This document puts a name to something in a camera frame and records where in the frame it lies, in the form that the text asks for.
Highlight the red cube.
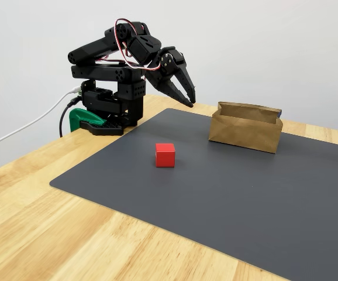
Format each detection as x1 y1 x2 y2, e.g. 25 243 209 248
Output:
155 143 176 168

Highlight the brown paper bag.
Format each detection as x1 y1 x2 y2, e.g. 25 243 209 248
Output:
208 101 284 155

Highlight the green table clamp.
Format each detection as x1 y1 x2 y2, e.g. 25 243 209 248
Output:
68 107 108 132

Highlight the grey mat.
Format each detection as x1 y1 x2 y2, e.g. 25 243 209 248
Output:
49 108 338 281

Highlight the red and white servo wire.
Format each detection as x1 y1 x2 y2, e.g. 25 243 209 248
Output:
98 19 163 71

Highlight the black cable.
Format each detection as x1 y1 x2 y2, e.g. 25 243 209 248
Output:
58 98 81 138

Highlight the white cable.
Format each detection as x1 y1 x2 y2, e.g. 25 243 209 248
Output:
0 87 82 152

